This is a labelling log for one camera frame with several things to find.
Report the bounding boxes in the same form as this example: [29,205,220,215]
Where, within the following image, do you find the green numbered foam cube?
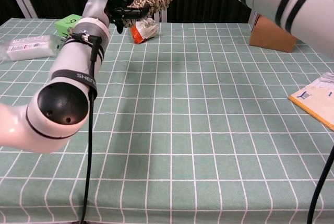
[54,14,84,38]

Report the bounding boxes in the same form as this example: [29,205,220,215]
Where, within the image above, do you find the crumpled orange white snack bag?
[129,17,160,45]

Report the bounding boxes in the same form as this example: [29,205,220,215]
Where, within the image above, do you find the clear plastic packet white contents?
[0,35,63,62]

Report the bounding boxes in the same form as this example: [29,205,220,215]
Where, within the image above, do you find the green checked tablecloth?
[0,17,334,224]

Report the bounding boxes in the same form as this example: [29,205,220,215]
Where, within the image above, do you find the brown cardboard gable box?
[249,12,298,53]

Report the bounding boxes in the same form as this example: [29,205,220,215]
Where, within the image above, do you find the yellow white paper envelope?
[288,74,334,132]

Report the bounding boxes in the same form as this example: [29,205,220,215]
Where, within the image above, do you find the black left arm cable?
[69,32,103,224]

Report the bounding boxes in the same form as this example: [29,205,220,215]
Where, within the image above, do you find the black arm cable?
[306,144,334,224]
[69,32,103,224]

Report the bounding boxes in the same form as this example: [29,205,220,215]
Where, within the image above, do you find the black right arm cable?
[306,144,334,224]

